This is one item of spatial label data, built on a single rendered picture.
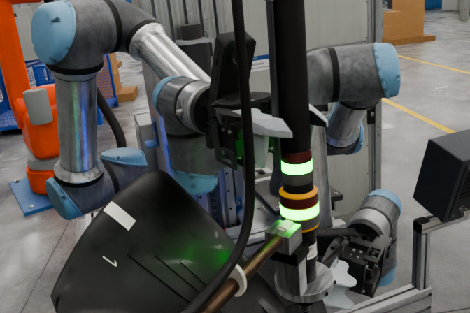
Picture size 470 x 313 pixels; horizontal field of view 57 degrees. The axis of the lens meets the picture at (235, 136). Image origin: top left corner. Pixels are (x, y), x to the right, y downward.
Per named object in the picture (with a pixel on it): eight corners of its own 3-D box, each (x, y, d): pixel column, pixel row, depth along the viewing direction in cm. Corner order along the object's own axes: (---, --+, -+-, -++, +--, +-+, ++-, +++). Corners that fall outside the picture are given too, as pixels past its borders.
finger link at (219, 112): (274, 128, 47) (244, 112, 55) (273, 112, 47) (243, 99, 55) (233, 136, 46) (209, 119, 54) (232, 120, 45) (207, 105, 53)
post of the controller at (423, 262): (419, 291, 113) (422, 223, 107) (411, 284, 116) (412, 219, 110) (429, 288, 114) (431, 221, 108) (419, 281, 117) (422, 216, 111)
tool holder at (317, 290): (312, 322, 46) (307, 242, 43) (255, 302, 50) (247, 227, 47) (342, 276, 53) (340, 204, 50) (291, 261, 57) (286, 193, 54)
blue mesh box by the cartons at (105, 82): (45, 130, 661) (29, 66, 631) (70, 111, 781) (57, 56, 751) (103, 124, 663) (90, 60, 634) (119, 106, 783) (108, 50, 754)
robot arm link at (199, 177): (242, 179, 77) (236, 119, 74) (194, 202, 70) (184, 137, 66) (212, 170, 82) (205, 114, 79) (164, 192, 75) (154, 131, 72)
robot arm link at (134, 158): (160, 191, 121) (153, 145, 117) (119, 210, 113) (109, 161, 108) (136, 182, 130) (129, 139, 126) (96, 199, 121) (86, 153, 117)
